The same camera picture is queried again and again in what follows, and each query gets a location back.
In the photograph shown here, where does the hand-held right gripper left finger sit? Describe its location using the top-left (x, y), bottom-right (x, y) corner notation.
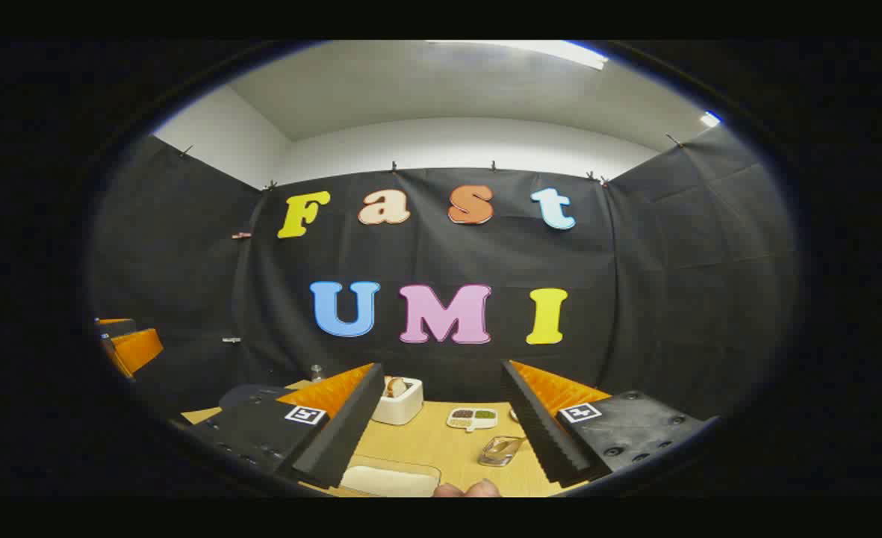
top-left (184, 362), bottom-right (386, 490)

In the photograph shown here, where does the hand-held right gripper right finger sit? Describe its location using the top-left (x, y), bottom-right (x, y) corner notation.
top-left (500, 360), bottom-right (706, 488)

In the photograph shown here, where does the metal wire chopstick holder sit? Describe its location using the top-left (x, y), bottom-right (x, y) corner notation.
top-left (478, 436), bottom-right (525, 468)

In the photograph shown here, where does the white rice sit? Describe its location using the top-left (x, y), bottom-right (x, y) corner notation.
top-left (344, 466), bottom-right (439, 498)

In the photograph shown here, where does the clear plastic tray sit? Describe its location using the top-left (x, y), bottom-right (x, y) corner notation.
top-left (338, 457), bottom-right (442, 498)

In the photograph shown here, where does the white toaster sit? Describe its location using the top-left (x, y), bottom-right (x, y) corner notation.
top-left (371, 376), bottom-right (424, 426)

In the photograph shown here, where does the white divided bean dish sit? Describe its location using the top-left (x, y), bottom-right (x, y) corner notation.
top-left (446, 407), bottom-right (499, 433)

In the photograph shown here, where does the person's leg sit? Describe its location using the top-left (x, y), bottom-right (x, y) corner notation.
top-left (433, 480), bottom-right (501, 498)

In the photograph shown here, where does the black backdrop cloth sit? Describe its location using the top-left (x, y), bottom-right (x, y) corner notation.
top-left (90, 123), bottom-right (796, 423)

